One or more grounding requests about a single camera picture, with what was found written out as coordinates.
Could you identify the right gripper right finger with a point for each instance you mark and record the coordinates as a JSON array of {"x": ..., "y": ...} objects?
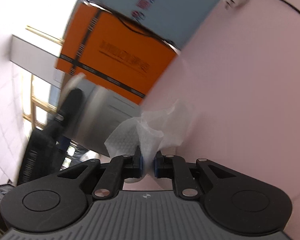
[{"x": 176, "y": 169}]

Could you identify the orange MIUZI box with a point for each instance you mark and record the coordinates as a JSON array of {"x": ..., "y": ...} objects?
[{"x": 113, "y": 52}]

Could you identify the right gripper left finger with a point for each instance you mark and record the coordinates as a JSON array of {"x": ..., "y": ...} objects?
[{"x": 112, "y": 175}]

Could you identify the white paper towel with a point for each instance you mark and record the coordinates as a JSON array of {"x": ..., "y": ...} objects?
[{"x": 151, "y": 131}]

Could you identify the grey lidded cup container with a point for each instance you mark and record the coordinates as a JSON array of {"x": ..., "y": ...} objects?
[{"x": 101, "y": 111}]

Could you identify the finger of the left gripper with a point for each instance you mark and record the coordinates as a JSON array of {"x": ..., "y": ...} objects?
[{"x": 66, "y": 113}]

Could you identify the light blue cardboard box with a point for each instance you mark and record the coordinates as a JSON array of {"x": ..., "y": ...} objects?
[{"x": 173, "y": 20}]

